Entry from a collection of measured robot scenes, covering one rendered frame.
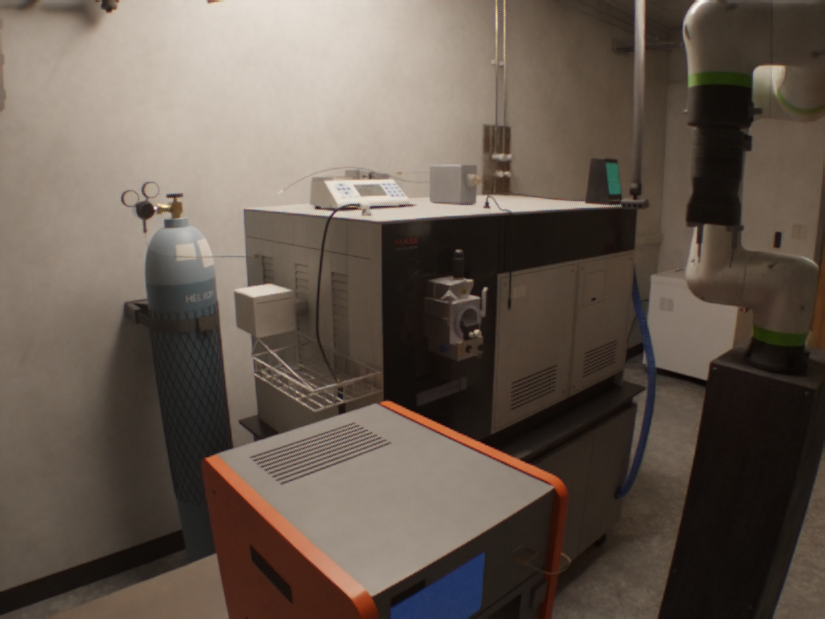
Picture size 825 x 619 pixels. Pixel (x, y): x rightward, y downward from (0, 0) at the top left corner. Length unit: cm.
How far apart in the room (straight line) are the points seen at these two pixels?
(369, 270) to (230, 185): 113
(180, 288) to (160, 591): 94
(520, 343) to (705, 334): 291
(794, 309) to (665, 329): 326
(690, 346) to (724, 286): 319
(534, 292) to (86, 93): 161
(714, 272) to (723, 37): 61
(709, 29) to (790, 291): 65
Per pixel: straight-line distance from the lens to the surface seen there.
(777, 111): 130
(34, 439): 228
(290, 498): 79
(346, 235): 133
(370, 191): 164
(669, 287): 449
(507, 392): 168
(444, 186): 182
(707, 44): 87
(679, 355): 456
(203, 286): 188
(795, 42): 87
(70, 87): 215
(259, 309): 144
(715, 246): 132
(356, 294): 133
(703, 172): 87
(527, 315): 166
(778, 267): 133
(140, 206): 188
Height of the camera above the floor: 155
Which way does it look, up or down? 14 degrees down
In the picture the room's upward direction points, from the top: straight up
